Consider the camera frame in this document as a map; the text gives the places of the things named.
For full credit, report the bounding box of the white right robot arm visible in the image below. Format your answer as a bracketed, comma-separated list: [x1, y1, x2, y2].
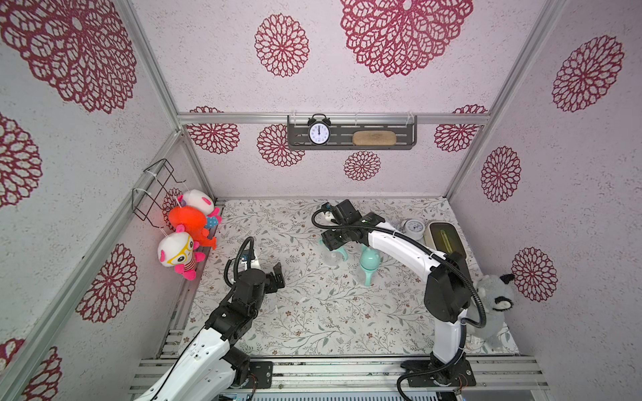
[257, 200, 436, 357]

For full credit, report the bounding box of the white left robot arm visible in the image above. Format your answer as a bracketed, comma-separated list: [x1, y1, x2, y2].
[139, 263, 285, 400]

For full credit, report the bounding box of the white small alarm clock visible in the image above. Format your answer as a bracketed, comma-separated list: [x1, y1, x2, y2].
[402, 219, 426, 241]

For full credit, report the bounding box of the wooden brush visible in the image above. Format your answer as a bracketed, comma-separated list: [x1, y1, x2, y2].
[352, 130, 397, 146]

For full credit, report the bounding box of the white plush red striped outfit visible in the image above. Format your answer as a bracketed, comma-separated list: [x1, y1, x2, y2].
[157, 225, 206, 281]

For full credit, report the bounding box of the black alarm clock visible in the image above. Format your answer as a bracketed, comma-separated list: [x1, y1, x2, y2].
[308, 113, 332, 145]

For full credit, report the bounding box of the orange plush toy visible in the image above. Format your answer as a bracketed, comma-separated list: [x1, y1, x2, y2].
[168, 206, 217, 250]

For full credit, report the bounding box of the cream box dark lid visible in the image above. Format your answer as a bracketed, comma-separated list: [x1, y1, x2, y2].
[424, 222, 467, 258]

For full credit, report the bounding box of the white plush blue polka-dot outfit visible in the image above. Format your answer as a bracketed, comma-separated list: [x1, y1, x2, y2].
[177, 190, 222, 229]

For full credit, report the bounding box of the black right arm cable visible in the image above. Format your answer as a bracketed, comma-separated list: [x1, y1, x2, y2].
[310, 202, 488, 329]

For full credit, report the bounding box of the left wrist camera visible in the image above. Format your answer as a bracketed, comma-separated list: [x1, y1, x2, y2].
[238, 251, 261, 272]

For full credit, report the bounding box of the grey wall shelf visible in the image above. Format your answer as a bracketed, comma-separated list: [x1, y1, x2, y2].
[286, 115, 417, 150]

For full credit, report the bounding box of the black wire basket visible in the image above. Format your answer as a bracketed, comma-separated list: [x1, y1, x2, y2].
[130, 158, 186, 231]

